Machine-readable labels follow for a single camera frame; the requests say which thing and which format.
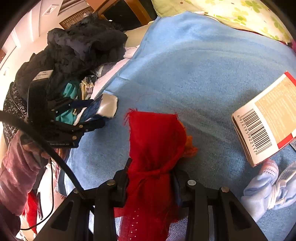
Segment blue package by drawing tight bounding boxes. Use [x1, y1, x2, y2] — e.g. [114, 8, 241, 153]
[74, 93, 118, 126]

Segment red cloth scrap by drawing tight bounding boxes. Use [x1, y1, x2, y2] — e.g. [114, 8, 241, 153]
[114, 109, 198, 240]

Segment light blue baby socks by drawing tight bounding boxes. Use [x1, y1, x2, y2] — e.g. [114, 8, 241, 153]
[241, 159, 295, 222]

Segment red white cardboard box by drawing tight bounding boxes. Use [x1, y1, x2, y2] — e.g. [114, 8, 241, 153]
[232, 71, 295, 167]

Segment pink sleeve left forearm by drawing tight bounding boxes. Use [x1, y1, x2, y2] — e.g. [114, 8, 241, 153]
[1, 131, 42, 216]

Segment person's left hand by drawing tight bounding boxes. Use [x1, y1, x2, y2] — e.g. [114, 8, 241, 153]
[23, 143, 50, 159]

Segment teal garment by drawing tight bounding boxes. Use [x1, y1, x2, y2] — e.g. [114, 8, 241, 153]
[55, 80, 81, 125]

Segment black clothes pile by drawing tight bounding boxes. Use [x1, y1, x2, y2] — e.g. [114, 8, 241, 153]
[15, 14, 127, 99]

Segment wooden headboard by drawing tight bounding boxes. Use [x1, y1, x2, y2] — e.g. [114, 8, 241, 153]
[86, 0, 157, 30]

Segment light blue bed blanket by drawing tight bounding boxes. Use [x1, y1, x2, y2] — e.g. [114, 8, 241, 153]
[64, 11, 296, 241]

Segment green clover patterned quilt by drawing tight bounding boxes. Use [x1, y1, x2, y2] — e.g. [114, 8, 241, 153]
[152, 0, 293, 44]

